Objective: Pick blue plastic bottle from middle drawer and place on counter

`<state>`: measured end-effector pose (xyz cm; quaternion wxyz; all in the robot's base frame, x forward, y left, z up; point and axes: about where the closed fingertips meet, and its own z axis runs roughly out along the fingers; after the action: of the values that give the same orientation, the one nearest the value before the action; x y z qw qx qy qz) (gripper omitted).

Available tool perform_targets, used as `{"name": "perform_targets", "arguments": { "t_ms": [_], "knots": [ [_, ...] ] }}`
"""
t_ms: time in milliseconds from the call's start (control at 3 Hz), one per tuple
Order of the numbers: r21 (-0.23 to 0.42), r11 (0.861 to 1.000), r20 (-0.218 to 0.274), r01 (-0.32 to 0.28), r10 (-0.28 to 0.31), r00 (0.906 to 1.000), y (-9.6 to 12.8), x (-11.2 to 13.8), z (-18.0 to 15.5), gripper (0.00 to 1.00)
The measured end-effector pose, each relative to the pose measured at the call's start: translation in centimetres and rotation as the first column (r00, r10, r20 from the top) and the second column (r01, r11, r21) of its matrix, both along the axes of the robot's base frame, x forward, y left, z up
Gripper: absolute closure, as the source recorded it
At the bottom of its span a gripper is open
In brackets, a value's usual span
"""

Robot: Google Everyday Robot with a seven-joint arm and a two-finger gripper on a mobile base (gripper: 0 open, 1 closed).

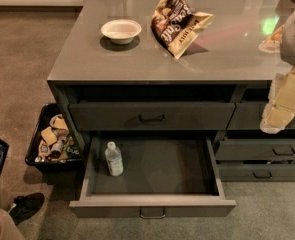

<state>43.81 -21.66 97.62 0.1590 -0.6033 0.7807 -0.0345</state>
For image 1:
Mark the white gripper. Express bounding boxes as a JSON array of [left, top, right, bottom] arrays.
[[260, 67, 295, 134]]

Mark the clear plastic water bottle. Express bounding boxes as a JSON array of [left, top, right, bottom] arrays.
[[105, 141, 124, 176]]

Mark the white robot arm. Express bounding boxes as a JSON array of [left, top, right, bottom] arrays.
[[259, 11, 295, 134]]

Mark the middle right drawer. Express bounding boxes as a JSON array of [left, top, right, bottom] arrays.
[[216, 139, 295, 161]]

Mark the bottom right drawer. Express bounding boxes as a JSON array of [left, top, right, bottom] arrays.
[[218, 164, 295, 181]]

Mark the open middle left drawer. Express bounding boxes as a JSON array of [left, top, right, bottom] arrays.
[[70, 137, 236, 219]]

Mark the grey cabinet with counter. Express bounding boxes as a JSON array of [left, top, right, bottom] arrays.
[[46, 0, 295, 182]]

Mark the top left drawer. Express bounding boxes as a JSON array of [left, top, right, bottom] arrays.
[[69, 102, 235, 131]]

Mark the brown sea salt snack bag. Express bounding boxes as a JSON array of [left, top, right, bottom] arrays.
[[151, 0, 214, 59]]

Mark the white paper bowl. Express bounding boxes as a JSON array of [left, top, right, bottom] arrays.
[[100, 19, 142, 45]]

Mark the black bin with snacks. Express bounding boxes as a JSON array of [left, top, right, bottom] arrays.
[[25, 103, 83, 172]]

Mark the black shoe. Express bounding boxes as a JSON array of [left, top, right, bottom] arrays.
[[9, 192, 45, 225]]

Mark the person's knee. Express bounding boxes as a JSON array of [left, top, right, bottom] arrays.
[[0, 209, 25, 240]]

